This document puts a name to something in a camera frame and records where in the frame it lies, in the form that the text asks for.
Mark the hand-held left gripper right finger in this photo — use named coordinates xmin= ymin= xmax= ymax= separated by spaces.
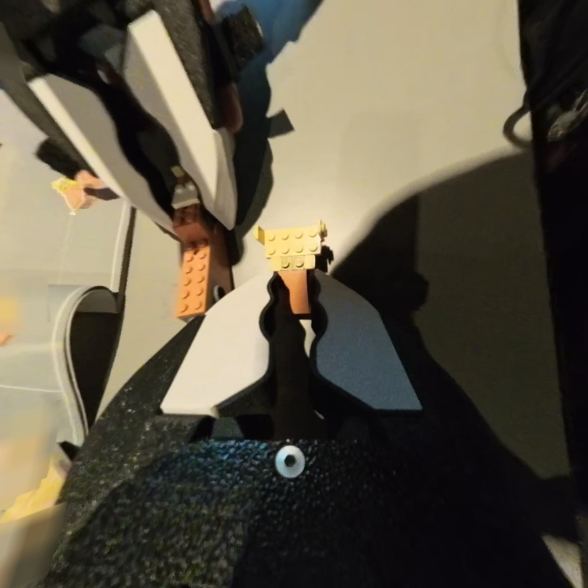
xmin=310 ymin=271 xmax=423 ymax=412

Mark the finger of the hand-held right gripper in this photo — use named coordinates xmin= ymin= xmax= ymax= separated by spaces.
xmin=122 ymin=9 xmax=238 ymax=230
xmin=28 ymin=75 xmax=179 ymax=231

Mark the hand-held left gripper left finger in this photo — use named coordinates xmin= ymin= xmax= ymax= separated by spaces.
xmin=161 ymin=274 xmax=278 ymax=419

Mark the brown brick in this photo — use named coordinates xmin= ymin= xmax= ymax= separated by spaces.
xmin=278 ymin=269 xmax=318 ymax=315

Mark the tan brick assembly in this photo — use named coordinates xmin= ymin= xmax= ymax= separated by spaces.
xmin=254 ymin=220 xmax=329 ymax=272

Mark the grey desk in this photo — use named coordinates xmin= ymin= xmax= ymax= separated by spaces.
xmin=0 ymin=0 xmax=575 ymax=588

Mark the person's right hand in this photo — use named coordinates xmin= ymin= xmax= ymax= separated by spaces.
xmin=202 ymin=0 xmax=244 ymax=134

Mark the orange and tan brick model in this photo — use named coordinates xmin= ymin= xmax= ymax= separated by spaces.
xmin=172 ymin=168 xmax=235 ymax=320

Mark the grey instruction booklet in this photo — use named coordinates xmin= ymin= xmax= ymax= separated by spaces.
xmin=0 ymin=175 xmax=138 ymax=442

